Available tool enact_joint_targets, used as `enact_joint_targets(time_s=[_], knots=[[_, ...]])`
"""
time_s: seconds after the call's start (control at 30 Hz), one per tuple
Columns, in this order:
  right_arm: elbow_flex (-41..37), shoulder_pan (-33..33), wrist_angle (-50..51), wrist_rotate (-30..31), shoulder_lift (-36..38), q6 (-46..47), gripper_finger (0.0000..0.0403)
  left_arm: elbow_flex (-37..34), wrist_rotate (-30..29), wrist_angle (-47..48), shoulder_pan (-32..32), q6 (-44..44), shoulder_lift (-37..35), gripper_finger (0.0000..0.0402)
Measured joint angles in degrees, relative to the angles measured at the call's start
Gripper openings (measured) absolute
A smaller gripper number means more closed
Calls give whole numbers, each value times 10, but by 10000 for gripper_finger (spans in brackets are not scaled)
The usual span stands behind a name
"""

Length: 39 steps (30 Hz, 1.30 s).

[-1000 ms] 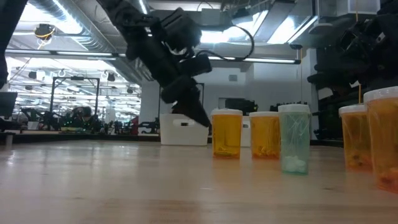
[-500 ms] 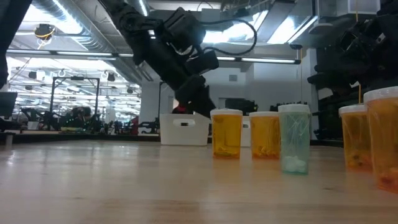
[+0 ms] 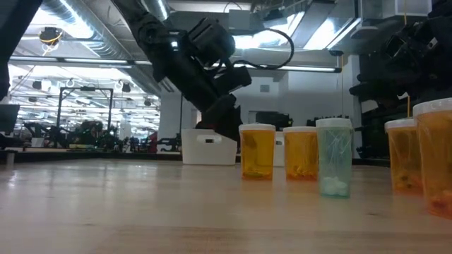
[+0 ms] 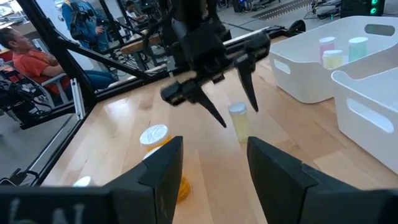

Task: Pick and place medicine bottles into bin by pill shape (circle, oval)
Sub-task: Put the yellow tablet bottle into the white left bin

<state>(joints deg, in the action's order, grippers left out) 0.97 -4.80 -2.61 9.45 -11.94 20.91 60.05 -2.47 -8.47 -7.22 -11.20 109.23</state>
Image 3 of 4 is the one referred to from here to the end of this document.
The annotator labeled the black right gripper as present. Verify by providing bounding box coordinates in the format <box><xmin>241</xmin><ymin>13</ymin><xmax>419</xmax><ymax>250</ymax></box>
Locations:
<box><xmin>349</xmin><ymin>19</ymin><xmax>452</xmax><ymax>109</ymax></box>

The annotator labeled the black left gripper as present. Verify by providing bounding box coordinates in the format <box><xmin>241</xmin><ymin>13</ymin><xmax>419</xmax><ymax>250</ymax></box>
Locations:
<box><xmin>155</xmin><ymin>52</ymin><xmax>253</xmax><ymax>141</ymax></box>

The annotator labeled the orange pill bottle white cap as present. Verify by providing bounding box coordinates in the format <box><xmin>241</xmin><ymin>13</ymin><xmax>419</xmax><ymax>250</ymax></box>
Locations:
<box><xmin>412</xmin><ymin>97</ymin><xmax>452</xmax><ymax>219</ymax></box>
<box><xmin>239</xmin><ymin>123</ymin><xmax>276</xmax><ymax>181</ymax></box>
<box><xmin>282</xmin><ymin>126</ymin><xmax>319</xmax><ymax>181</ymax></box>
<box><xmin>384</xmin><ymin>118</ymin><xmax>424</xmax><ymax>195</ymax></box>

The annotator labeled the white plastic bin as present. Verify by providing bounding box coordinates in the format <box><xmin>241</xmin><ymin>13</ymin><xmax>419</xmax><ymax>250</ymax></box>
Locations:
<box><xmin>181</xmin><ymin>128</ymin><xmax>238</xmax><ymax>166</ymax></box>
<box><xmin>274</xmin><ymin>132</ymin><xmax>285</xmax><ymax>167</ymax></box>

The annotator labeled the green pill bottle white cap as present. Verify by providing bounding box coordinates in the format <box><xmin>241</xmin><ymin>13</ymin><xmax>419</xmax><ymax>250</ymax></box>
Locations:
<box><xmin>315</xmin><ymin>117</ymin><xmax>354</xmax><ymax>198</ymax></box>

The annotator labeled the black box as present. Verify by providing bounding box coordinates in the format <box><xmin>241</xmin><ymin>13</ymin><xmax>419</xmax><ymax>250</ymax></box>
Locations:
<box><xmin>256</xmin><ymin>111</ymin><xmax>294</xmax><ymax>132</ymax></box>

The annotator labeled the background robot station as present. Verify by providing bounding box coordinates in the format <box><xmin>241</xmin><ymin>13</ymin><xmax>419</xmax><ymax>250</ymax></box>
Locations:
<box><xmin>23</xmin><ymin>119</ymin><xmax>119</xmax><ymax>150</ymax></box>

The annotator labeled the long ceiling light bar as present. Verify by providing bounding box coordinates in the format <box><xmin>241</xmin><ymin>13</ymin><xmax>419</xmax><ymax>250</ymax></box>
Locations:
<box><xmin>8</xmin><ymin>56</ymin><xmax>153</xmax><ymax>68</ymax></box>

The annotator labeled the black monitor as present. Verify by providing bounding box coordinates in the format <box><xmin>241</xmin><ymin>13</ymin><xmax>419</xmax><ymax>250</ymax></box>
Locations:
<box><xmin>0</xmin><ymin>104</ymin><xmax>20</xmax><ymax>133</ymax></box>

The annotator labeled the hanging yellow cable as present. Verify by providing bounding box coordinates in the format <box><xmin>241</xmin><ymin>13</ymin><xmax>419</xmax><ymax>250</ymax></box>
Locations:
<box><xmin>403</xmin><ymin>0</ymin><xmax>412</xmax><ymax>119</ymax></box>

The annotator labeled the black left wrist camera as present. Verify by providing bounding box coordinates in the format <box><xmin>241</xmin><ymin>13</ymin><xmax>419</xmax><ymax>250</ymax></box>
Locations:
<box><xmin>186</xmin><ymin>17</ymin><xmax>236</xmax><ymax>68</ymax></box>

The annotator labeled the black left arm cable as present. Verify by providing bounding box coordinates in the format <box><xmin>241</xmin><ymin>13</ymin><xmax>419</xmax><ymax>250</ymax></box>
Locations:
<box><xmin>225</xmin><ymin>28</ymin><xmax>295</xmax><ymax>71</ymax></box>

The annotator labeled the black aluminium table frame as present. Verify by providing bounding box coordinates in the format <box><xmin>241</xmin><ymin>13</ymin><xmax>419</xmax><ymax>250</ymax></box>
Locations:
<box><xmin>0</xmin><ymin>150</ymin><xmax>393</xmax><ymax>167</ymax></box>

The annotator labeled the black frame stand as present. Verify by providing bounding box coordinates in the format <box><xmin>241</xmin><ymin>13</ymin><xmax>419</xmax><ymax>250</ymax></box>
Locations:
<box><xmin>56</xmin><ymin>86</ymin><xmax>114</xmax><ymax>142</ymax></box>

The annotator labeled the silver air duct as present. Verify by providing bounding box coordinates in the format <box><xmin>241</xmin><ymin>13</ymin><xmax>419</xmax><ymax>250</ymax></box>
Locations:
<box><xmin>38</xmin><ymin>0</ymin><xmax>176</xmax><ymax>96</ymax></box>

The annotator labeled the yellow ceiling cable reel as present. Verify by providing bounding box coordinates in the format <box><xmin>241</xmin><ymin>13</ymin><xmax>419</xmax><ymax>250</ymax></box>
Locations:
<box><xmin>38</xmin><ymin>26</ymin><xmax>64</xmax><ymax>45</ymax></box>

